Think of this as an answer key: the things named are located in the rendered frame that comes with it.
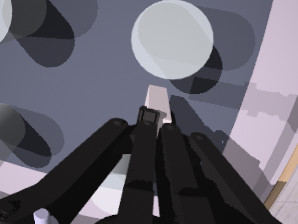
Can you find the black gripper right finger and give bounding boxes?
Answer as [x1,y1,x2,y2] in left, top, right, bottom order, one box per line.
[155,86,282,224]

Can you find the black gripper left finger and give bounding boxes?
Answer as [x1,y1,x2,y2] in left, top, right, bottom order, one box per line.
[0,85,160,224]

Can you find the pale grey cylinder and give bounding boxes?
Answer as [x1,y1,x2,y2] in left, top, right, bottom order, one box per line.
[0,103,25,167]
[0,0,47,45]
[131,0,214,80]
[91,154,131,215]

